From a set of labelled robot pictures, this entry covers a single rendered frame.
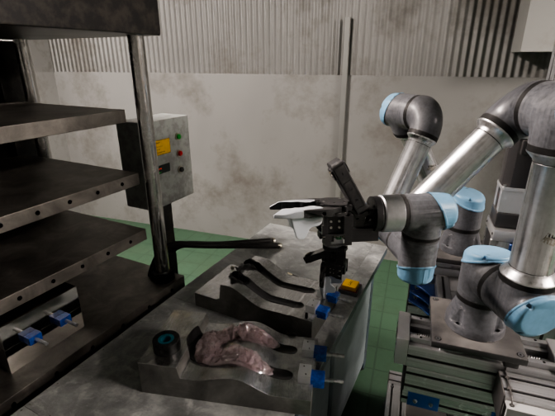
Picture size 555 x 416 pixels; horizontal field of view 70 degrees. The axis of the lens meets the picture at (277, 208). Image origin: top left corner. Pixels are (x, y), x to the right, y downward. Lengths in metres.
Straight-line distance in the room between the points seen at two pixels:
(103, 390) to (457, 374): 1.02
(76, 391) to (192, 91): 3.01
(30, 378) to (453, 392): 1.28
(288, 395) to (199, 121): 3.10
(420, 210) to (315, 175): 2.83
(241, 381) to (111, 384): 0.42
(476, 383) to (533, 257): 0.45
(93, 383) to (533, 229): 1.25
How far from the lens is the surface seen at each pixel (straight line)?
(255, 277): 1.57
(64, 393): 1.43
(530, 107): 0.94
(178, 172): 1.99
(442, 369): 1.27
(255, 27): 3.65
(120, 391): 1.37
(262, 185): 3.79
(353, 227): 0.78
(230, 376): 1.20
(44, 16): 1.36
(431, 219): 0.82
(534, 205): 0.95
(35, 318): 1.57
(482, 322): 1.18
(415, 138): 1.33
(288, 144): 3.61
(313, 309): 1.42
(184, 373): 1.27
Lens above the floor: 1.72
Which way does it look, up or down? 21 degrees down
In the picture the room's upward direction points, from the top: straight up
